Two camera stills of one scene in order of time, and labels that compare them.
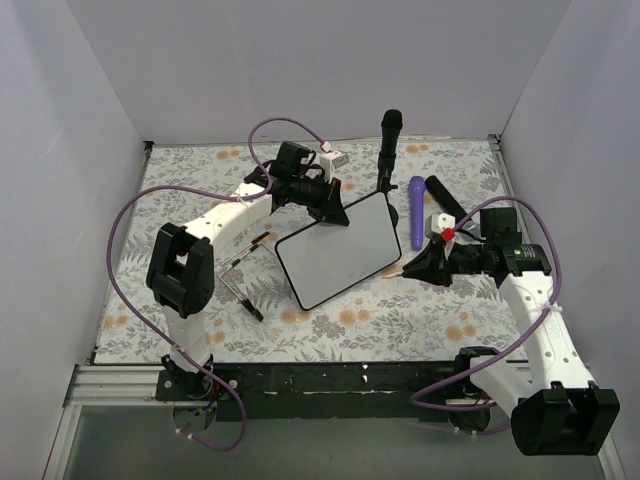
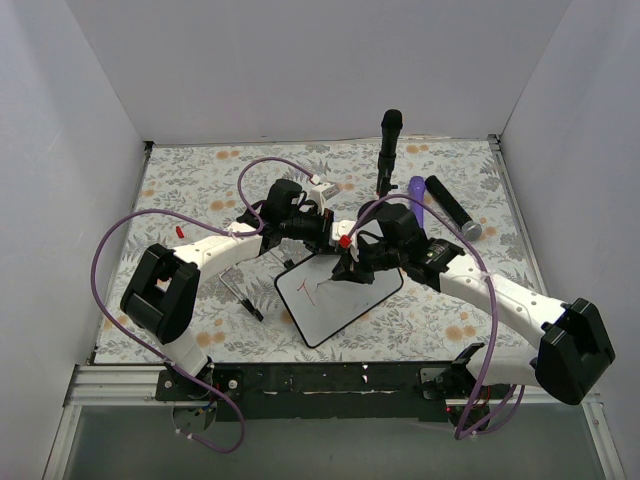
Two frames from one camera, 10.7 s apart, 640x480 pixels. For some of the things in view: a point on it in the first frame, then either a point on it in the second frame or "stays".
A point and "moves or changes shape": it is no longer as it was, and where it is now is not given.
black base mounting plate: (315, 391) stays
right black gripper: (441, 265) → (364, 260)
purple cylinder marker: (416, 185) stays
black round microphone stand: (384, 185) → (385, 211)
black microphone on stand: (391, 127) stays
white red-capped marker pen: (393, 274) moves or changes shape
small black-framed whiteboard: (326, 258) moves or changes shape
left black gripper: (331, 198) → (326, 230)
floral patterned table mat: (323, 251) stays
